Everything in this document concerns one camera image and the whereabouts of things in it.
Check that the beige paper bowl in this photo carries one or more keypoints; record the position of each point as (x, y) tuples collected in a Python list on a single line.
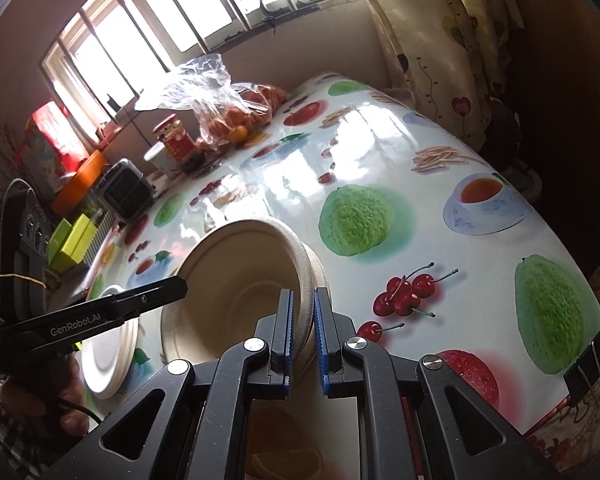
[(319, 270), (230, 280)]

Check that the red package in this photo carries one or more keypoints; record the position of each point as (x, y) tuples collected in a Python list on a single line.
[(55, 125)]

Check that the white plastic cup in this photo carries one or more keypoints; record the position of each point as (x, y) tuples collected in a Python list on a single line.
[(160, 160)]

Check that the plastic bag of oranges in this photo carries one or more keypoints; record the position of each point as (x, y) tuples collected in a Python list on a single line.
[(220, 110)]

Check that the lime green box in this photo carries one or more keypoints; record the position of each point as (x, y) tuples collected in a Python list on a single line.
[(80, 240)]

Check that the person's left forearm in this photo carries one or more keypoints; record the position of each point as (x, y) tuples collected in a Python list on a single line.
[(0, 440)]

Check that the pale patterned box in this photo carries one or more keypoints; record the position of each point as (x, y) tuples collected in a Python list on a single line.
[(37, 160)]

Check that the black binder clip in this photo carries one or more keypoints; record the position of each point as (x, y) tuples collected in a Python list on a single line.
[(580, 375)]

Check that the dark green box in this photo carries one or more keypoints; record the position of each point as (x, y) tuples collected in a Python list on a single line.
[(57, 240)]

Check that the small grey desk heater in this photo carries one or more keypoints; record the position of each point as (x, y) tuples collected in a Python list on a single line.
[(125, 190)]

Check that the fruit print tablecloth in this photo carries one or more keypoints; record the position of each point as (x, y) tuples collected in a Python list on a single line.
[(380, 160)]

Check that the barred window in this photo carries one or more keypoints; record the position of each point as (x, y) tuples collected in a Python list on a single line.
[(180, 10)]

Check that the large white foam plate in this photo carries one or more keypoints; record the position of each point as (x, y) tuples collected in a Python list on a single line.
[(127, 360)]

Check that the white ribbed panel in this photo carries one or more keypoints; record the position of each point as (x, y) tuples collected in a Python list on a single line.
[(102, 232)]

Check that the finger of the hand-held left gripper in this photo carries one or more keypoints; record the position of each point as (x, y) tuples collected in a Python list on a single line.
[(155, 290), (140, 311)]

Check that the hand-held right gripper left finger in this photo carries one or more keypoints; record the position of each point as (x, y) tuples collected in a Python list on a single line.
[(286, 340)]

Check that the person's left hand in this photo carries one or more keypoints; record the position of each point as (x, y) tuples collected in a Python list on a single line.
[(35, 400)]

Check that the glass sauce jar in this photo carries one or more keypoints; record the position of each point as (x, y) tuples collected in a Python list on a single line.
[(177, 142)]

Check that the heart print curtain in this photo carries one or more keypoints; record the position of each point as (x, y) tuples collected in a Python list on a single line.
[(440, 35)]

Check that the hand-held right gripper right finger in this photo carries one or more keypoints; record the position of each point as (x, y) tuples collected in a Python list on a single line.
[(321, 340)]

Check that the orange plastic container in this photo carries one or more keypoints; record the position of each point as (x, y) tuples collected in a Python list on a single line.
[(75, 185)]

